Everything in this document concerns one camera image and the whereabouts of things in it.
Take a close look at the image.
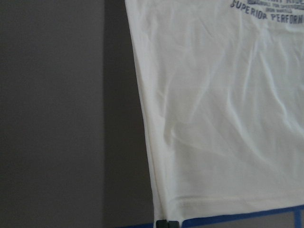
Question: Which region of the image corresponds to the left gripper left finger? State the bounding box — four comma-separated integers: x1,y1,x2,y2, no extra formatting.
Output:
155,220,168,228

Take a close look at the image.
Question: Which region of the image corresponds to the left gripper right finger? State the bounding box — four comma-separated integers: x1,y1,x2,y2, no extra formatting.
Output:
168,221,180,228

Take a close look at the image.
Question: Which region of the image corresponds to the cream long sleeve shirt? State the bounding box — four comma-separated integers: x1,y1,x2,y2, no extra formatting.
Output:
125,0,304,222

